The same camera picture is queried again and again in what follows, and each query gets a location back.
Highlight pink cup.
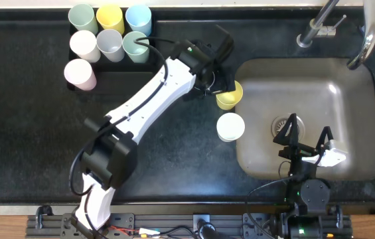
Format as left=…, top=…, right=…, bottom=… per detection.
left=63, top=58, right=98, bottom=92

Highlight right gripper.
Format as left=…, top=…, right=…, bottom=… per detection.
left=272, top=112, right=335, bottom=159

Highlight grey cup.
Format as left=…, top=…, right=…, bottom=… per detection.
left=96, top=29, right=125, bottom=63

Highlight steel sink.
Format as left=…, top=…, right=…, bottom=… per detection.
left=234, top=58, right=375, bottom=182

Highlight green cup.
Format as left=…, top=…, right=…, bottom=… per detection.
left=68, top=3, right=99, bottom=35
left=121, top=31, right=151, bottom=64

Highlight black tray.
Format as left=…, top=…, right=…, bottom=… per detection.
left=66, top=8, right=157, bottom=94

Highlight steel tap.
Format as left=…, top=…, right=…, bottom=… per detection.
left=295, top=0, right=375, bottom=71

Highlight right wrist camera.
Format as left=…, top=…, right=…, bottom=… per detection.
left=301, top=139, right=349, bottom=168

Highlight black cable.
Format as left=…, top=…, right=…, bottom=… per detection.
left=68, top=35, right=177, bottom=197
left=244, top=160, right=298, bottom=239

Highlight yellow cup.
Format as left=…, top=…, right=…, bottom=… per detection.
left=96, top=3, right=125, bottom=36
left=215, top=80, right=244, bottom=111

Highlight white cup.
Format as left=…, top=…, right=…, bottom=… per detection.
left=69, top=29, right=102, bottom=64
left=216, top=112, right=246, bottom=143

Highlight mounting rail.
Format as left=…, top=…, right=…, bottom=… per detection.
left=26, top=204, right=354, bottom=239

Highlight blue cup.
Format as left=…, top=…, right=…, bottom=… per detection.
left=125, top=3, right=153, bottom=37

